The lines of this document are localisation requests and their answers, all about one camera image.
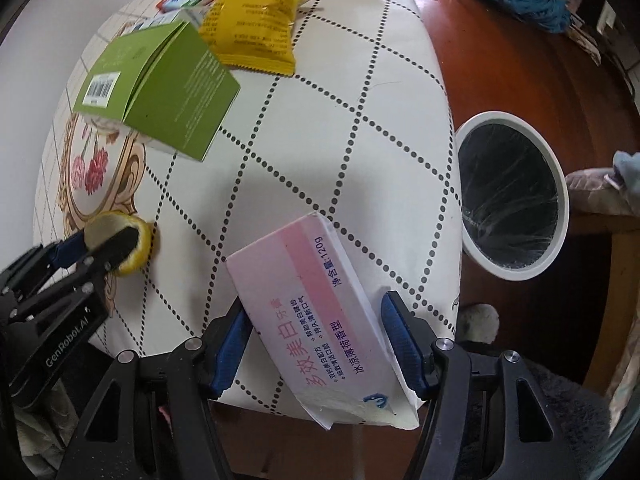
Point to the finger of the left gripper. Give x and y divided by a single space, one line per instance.
36 266
62 284

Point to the green paper box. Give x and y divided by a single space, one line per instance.
162 82

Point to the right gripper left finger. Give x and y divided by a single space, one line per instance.
150 417

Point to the yellow lemon peel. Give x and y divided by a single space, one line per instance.
118 242

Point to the light blue blanket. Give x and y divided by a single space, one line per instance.
627 167

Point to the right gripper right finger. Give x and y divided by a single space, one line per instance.
519 435

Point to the white round trash bin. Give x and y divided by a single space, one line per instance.
514 199

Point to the white patterned tablecloth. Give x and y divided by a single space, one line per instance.
362 133

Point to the pink toothpaste box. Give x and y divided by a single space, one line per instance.
318 326

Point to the yellow snack bag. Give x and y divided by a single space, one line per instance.
252 34

